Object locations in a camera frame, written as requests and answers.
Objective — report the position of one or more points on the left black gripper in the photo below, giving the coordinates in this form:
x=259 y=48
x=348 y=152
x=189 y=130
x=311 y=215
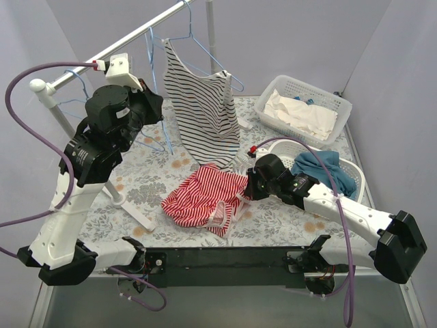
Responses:
x=150 y=103

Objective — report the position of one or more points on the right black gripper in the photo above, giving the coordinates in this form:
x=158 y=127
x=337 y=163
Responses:
x=251 y=186

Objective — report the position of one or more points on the white oval laundry basket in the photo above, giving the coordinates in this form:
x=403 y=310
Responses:
x=288 y=150

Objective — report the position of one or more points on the red white striped tank top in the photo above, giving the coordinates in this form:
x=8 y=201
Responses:
x=209 y=198

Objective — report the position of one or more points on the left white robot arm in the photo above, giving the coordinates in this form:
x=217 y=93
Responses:
x=64 y=260

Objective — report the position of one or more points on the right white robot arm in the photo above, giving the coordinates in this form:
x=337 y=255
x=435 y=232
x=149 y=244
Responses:
x=394 y=244

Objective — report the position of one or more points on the black white striped tank top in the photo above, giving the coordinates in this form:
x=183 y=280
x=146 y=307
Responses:
x=205 y=111

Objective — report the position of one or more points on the teal blue garment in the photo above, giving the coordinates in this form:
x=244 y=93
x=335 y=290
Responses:
x=307 y=164

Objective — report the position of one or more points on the white cloth in basket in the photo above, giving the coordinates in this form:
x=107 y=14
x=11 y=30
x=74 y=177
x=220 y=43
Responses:
x=314 y=120

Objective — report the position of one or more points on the white rectangular basket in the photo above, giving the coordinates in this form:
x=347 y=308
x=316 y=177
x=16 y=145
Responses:
x=294 y=88

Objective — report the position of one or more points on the floral table cloth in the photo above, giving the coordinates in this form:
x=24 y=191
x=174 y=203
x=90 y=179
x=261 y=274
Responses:
x=147 y=175

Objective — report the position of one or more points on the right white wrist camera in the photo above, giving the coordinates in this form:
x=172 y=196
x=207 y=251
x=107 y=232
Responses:
x=256 y=152

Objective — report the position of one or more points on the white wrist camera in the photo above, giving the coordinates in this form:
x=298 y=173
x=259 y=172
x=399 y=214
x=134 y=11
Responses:
x=256 y=152
x=118 y=71

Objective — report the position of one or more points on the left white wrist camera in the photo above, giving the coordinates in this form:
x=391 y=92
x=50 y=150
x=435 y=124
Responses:
x=118 y=71

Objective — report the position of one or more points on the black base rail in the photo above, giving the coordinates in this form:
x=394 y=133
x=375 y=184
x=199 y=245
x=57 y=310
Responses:
x=291 y=267

